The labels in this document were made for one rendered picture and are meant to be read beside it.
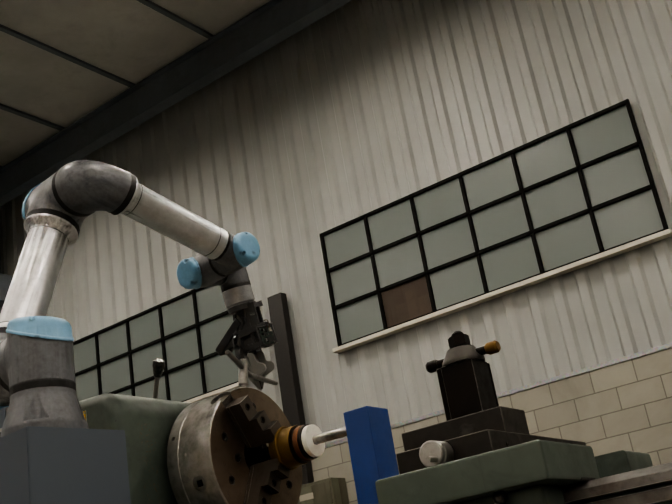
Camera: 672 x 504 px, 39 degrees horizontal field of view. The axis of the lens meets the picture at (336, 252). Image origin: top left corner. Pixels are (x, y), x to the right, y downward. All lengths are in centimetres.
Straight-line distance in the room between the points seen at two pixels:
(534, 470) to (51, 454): 79
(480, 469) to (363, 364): 858
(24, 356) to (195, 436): 45
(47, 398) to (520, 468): 82
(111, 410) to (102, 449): 35
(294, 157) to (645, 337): 466
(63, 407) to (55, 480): 15
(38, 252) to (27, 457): 54
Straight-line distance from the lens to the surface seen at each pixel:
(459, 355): 176
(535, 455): 148
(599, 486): 158
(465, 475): 153
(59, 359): 180
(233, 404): 209
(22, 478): 168
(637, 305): 886
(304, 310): 1069
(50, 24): 1186
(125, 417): 210
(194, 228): 215
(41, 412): 176
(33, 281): 202
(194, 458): 206
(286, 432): 206
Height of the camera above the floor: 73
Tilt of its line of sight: 21 degrees up
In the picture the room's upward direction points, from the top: 10 degrees counter-clockwise
